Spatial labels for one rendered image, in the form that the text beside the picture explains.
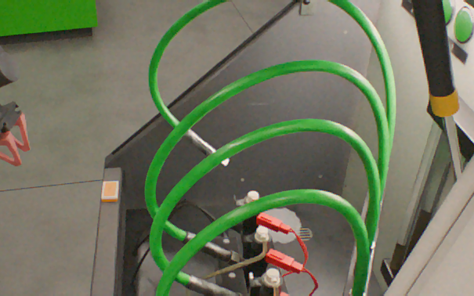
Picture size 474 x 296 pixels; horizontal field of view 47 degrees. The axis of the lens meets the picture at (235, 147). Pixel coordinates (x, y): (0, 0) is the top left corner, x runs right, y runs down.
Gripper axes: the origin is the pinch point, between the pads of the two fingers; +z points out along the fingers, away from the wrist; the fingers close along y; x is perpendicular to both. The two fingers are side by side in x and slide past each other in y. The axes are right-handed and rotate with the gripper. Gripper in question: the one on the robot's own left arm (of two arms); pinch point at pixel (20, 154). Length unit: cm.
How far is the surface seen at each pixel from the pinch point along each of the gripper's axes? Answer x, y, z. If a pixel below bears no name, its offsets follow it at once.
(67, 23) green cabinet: 109, 276, 47
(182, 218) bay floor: -21.8, 1.3, 28.8
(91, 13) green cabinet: 93, 283, 49
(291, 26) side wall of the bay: -59, 9, -1
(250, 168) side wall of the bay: -39.1, 8.0, 26.3
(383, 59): -71, -20, -4
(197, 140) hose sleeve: -39.5, -14.1, 2.0
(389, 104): -70, -21, 3
